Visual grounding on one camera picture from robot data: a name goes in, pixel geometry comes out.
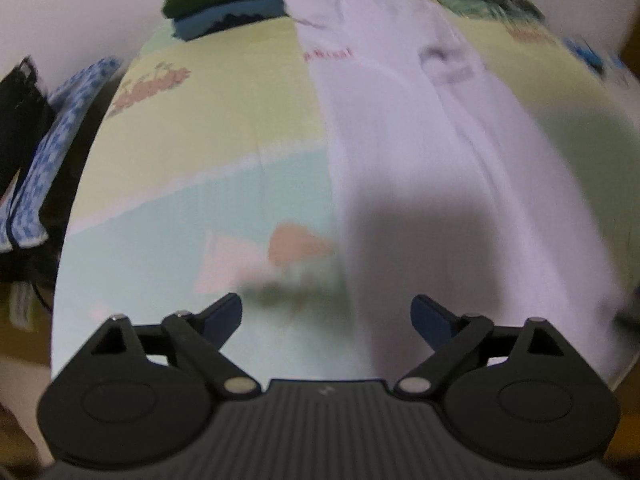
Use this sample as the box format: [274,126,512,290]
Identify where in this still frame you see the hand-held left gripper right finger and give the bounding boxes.
[392,294,571,396]

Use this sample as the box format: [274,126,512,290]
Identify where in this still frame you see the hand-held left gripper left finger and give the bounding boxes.
[89,292,261,396]

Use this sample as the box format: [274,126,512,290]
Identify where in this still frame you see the white polo shirt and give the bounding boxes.
[282,0,631,381]

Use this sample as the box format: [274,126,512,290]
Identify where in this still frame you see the pastel printed blanket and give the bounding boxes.
[50,0,640,391]

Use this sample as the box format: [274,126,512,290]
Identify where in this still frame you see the blue checkered cloth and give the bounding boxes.
[0,56,123,253]

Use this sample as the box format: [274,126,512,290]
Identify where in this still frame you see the black bag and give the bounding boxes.
[0,57,56,191]

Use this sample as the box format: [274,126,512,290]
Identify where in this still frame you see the blue folded garment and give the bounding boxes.
[172,0,291,41]

